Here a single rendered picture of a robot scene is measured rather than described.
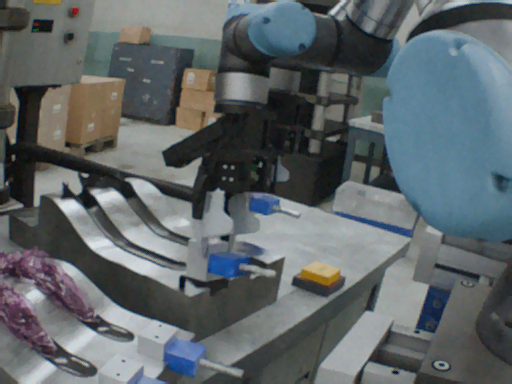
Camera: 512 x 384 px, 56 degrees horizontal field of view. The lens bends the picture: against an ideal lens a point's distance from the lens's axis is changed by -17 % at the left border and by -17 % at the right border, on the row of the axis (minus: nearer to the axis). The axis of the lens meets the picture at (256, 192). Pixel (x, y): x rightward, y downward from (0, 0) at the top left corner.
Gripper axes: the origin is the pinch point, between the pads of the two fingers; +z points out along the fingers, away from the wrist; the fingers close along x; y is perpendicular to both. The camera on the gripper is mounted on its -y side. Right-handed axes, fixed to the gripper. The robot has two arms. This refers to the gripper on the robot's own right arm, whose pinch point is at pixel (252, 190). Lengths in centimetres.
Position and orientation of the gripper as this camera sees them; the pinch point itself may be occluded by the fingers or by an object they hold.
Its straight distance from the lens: 111.2
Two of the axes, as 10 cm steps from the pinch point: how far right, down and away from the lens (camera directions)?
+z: -1.5, 9.6, 2.5
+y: 8.3, 2.6, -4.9
